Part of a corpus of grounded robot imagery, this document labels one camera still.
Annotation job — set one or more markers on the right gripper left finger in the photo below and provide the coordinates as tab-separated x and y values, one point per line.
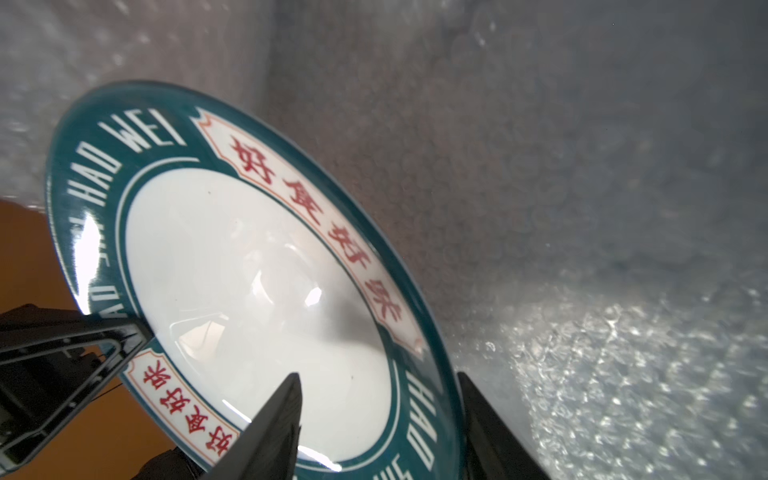
268	448

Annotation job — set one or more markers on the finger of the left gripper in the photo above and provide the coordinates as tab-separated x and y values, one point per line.
54	363

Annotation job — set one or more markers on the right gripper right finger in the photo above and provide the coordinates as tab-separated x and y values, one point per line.
492	450

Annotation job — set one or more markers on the bubble white blue plate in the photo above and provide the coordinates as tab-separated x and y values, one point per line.
248	262

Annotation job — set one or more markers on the bubble wrap of green plate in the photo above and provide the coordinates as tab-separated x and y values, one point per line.
578	187

